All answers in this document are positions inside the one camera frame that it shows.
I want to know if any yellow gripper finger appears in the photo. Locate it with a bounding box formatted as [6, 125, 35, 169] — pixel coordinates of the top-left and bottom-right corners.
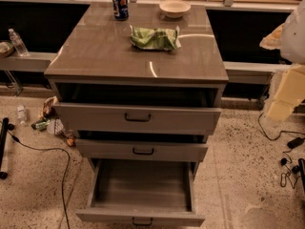
[267, 64, 305, 121]
[259, 25, 283, 50]

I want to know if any grey drawer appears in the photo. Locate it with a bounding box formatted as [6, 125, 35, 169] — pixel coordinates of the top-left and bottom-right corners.
[55, 102, 221, 135]
[76, 139, 208, 162]
[76, 159, 204, 227]

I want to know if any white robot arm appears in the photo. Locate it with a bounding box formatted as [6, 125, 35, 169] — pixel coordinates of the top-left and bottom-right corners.
[259, 0, 305, 121]

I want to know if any grey drawer cabinet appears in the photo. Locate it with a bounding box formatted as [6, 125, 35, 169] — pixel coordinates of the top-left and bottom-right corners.
[44, 1, 230, 164]

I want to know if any white ceramic bowl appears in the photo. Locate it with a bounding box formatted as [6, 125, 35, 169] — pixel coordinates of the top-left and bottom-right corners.
[159, 0, 191, 18]

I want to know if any green chip bag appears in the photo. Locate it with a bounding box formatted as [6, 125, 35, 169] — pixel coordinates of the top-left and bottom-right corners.
[130, 26, 181, 51]

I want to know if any blue soda can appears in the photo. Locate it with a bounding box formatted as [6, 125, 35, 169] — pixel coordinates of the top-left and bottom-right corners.
[112, 0, 129, 20]

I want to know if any crumpled snack bag on floor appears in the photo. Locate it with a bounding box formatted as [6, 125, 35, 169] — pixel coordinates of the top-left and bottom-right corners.
[41, 96, 58, 118]

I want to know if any clear water bottle on ledge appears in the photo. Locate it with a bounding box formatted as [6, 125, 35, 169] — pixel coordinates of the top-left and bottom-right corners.
[9, 29, 29, 56]

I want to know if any small bottle on floor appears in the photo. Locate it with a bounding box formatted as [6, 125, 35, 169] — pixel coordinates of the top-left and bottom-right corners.
[17, 105, 28, 125]

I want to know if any bowl on left ledge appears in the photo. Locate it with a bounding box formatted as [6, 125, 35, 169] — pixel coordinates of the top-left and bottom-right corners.
[0, 41, 14, 58]

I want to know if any black stand left floor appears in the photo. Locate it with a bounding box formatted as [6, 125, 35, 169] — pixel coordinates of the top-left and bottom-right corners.
[0, 117, 15, 180]

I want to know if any black power adapter cable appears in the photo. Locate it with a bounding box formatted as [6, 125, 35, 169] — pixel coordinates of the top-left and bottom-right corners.
[256, 112, 305, 189]

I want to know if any black cable left floor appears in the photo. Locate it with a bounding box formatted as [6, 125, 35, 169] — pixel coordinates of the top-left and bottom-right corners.
[0, 119, 71, 229]

